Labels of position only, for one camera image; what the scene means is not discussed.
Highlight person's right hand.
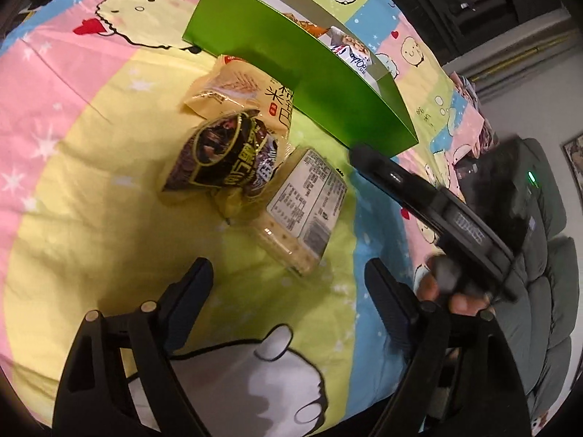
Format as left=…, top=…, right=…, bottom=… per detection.
left=416, top=255, right=492, bottom=317

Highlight clear cracker packet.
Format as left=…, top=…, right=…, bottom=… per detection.
left=248, top=147, right=348, bottom=276

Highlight orange panda snack packet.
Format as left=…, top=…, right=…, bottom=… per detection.
left=283, top=13, right=329, bottom=39

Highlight dark brown gold snack bag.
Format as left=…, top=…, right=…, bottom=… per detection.
left=161, top=110, right=279, bottom=196

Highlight white red blue snack bag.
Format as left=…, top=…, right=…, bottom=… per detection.
left=318, top=26, right=372, bottom=77

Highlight grey sofa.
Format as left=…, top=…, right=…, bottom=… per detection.
left=455, top=137, right=580, bottom=427

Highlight colourful cartoon bed sheet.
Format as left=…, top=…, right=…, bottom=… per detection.
left=1, top=0, right=435, bottom=434

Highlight green cardboard box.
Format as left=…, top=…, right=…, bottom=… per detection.
left=184, top=0, right=418, bottom=157

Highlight yellow rice cracker bag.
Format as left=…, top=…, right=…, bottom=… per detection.
left=183, top=54, right=293, bottom=139

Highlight framed wall picture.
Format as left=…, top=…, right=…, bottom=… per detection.
left=562, top=134, right=583, bottom=192

